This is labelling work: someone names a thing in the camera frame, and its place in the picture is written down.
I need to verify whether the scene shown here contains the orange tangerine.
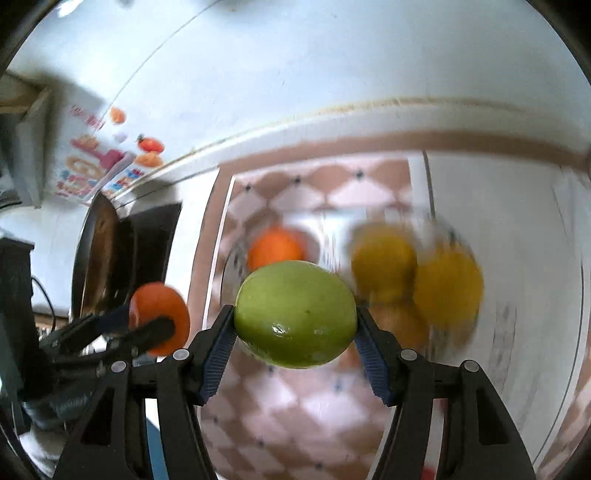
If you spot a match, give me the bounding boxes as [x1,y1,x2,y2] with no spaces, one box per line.
[127,281,192,358]

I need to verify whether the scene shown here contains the yellow lemon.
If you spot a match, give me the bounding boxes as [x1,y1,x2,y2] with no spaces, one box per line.
[351,223,418,304]
[413,245,484,330]

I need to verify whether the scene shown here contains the green apple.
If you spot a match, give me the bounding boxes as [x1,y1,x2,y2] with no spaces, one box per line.
[235,261,356,369]

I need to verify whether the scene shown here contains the checkered kitchen mat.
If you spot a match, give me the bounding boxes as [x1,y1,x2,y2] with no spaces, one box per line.
[184,131,591,480]

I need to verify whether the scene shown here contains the black frying pan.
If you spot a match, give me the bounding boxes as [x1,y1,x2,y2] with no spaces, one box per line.
[70,192,119,319]

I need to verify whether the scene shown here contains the dark red apple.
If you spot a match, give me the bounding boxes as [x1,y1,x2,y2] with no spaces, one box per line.
[369,303,429,354]

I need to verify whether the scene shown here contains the black gas stove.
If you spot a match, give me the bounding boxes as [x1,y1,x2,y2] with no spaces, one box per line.
[110,203,181,308]

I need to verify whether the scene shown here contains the yellow lemon in plate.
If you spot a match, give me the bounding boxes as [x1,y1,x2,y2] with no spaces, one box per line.
[351,223,418,304]

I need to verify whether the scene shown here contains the orange in plate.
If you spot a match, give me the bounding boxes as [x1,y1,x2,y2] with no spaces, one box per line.
[247,226,307,271]

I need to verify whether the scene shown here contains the patterned oval fruit plate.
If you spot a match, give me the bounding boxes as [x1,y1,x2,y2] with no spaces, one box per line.
[220,207,486,365]

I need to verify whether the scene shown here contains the colourful wall sticker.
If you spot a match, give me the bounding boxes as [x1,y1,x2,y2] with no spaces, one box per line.
[45,104,166,203]

